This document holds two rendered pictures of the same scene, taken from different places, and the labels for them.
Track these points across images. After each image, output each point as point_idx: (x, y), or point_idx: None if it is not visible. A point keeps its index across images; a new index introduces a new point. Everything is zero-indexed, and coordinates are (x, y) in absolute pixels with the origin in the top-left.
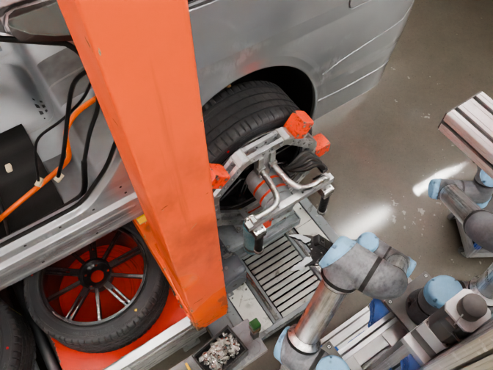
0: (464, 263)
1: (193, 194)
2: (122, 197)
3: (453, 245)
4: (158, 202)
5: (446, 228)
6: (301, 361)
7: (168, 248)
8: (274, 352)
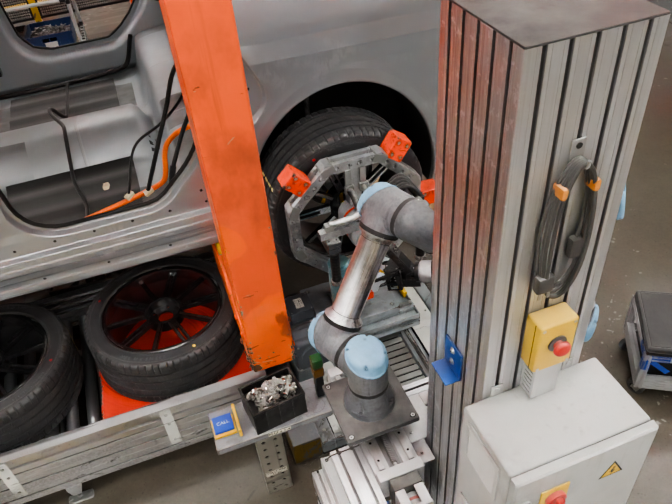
0: (634, 400)
1: (226, 86)
2: (202, 207)
3: (622, 379)
4: (189, 77)
5: (616, 359)
6: (333, 337)
7: (204, 161)
8: (308, 331)
